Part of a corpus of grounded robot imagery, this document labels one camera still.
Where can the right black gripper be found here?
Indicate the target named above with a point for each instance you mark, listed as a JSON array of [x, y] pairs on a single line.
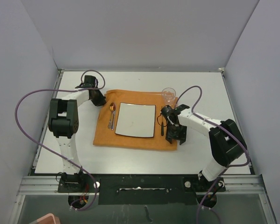
[[181, 136]]

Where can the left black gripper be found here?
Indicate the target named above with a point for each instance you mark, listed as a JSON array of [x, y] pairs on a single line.
[[101, 101]]

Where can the green handled utensil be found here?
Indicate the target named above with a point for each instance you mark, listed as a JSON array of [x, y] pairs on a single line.
[[162, 125]]

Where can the silver fork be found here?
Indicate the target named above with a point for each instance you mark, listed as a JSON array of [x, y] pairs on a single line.
[[112, 109]]

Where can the clear plastic cup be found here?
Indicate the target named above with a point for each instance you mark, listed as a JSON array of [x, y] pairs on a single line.
[[168, 95]]

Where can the white square plate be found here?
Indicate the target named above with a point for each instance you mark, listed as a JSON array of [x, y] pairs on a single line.
[[136, 120]]

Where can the orange cloth placemat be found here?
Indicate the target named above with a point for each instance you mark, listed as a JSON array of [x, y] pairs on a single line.
[[105, 137]]

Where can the silver spoon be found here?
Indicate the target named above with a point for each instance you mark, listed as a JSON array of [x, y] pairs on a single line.
[[113, 119]]

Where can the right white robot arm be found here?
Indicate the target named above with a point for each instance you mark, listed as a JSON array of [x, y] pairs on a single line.
[[226, 141]]

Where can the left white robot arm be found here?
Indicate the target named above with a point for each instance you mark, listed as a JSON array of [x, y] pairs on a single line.
[[64, 123]]

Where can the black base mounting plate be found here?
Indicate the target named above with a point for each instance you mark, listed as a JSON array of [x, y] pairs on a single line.
[[141, 189]]

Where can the pink box corner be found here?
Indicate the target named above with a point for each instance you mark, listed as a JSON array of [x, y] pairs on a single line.
[[48, 219]]

